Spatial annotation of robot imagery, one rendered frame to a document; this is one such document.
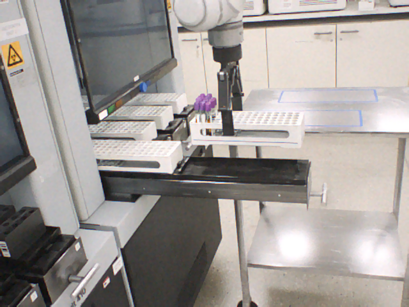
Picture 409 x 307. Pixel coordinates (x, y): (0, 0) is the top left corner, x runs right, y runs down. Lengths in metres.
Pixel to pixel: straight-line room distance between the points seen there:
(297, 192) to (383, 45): 2.39
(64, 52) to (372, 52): 2.60
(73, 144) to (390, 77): 2.69
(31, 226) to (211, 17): 0.56
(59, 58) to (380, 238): 1.32
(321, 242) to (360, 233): 0.17
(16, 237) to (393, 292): 1.52
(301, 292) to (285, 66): 1.94
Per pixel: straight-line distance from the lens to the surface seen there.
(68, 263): 0.95
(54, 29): 1.05
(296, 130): 1.09
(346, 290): 1.96
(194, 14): 0.87
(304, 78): 3.39
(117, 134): 1.34
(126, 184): 1.19
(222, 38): 1.07
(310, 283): 1.98
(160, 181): 1.14
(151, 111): 1.49
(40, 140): 0.99
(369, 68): 3.37
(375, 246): 1.75
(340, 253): 1.69
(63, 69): 1.06
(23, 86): 0.95
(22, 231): 0.94
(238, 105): 1.20
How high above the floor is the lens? 1.32
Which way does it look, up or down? 24 degrees down
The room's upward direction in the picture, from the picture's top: 7 degrees counter-clockwise
